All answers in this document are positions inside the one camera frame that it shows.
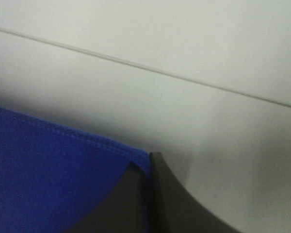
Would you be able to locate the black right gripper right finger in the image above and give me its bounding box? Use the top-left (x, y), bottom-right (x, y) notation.
top-left (149, 152), bottom-right (237, 233)

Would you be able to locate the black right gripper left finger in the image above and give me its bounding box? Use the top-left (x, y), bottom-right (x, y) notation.
top-left (65, 163), bottom-right (147, 233)

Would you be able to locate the blue microfibre towel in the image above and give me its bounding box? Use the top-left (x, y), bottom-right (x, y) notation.
top-left (0, 107), bottom-right (151, 233)

